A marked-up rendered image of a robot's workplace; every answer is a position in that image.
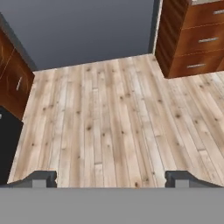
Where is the black appliance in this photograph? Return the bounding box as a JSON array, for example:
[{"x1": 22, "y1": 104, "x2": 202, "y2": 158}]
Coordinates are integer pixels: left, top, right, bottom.
[{"x1": 0, "y1": 105, "x2": 25, "y2": 186}]

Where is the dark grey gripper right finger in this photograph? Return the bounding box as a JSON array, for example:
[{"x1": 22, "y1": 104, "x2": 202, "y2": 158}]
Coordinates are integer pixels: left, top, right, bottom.
[{"x1": 164, "y1": 170, "x2": 224, "y2": 188}]

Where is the brown wooden cupboard run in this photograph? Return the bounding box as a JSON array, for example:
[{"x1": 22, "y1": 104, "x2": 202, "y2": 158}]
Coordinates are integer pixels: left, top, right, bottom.
[{"x1": 0, "y1": 27, "x2": 36, "y2": 121}]

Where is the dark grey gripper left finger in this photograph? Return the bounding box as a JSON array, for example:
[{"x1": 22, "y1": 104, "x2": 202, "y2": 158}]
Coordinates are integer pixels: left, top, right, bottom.
[{"x1": 0, "y1": 170, "x2": 58, "y2": 188}]

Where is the brown wooden drawer cabinet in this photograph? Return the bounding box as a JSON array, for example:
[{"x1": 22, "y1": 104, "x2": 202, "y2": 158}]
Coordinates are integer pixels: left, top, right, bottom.
[{"x1": 154, "y1": 0, "x2": 224, "y2": 80}]

